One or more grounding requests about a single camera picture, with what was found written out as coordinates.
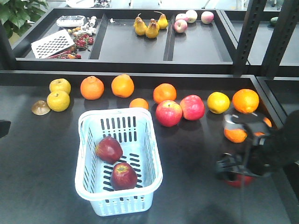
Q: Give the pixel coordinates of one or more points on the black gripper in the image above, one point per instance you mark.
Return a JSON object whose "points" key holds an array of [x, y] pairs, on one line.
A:
{"points": [[229, 166]]}

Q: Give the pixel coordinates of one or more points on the dark red apple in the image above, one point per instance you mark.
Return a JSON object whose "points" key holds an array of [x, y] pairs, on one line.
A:
{"points": [[123, 177], [109, 150], [237, 182]]}

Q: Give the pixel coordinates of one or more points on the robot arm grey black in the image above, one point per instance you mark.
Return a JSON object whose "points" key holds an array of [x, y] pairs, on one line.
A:
{"points": [[267, 149]]}

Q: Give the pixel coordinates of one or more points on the small orange behind basket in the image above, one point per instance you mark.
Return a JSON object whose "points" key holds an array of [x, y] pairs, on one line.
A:
{"points": [[139, 102]]}

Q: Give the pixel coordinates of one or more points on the yellow round fruit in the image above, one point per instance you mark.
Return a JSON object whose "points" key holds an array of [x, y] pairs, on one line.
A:
{"points": [[218, 102]]}

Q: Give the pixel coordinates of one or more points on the orange with pointed end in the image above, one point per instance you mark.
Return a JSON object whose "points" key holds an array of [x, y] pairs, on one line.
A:
{"points": [[245, 101]]}

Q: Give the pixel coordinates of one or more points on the pink red apple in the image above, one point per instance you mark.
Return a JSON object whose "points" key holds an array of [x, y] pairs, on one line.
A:
{"points": [[169, 113]]}

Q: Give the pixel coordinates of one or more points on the large orange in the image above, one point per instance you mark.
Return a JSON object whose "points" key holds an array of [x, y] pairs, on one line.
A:
{"points": [[122, 86], [92, 88], [164, 92]]}

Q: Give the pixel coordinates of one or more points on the black wooden produce display stand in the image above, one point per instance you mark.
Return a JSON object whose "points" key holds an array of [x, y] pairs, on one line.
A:
{"points": [[49, 172]]}

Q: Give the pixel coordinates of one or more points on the large orange rear middle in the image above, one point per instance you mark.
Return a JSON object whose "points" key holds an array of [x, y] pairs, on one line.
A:
{"points": [[122, 86]]}

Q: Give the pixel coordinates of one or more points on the large orange rear left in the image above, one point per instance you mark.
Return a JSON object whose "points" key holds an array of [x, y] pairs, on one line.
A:
{"points": [[92, 88]]}

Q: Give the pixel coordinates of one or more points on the yellow pear fruit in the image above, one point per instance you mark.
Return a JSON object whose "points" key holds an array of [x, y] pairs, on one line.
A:
{"points": [[58, 101], [60, 84]]}

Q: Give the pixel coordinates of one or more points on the yellow pear fruit rear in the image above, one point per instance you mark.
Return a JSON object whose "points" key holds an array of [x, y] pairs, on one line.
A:
{"points": [[60, 84]]}

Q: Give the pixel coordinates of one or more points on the brown mushroom cap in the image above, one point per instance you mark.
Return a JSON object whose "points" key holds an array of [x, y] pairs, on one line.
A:
{"points": [[40, 108]]}

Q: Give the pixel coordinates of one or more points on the white perforated tray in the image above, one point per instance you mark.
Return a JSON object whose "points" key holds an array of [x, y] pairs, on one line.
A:
{"points": [[51, 44]]}

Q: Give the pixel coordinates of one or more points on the green potted plant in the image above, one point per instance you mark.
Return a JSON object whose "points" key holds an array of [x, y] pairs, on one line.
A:
{"points": [[15, 15]]}

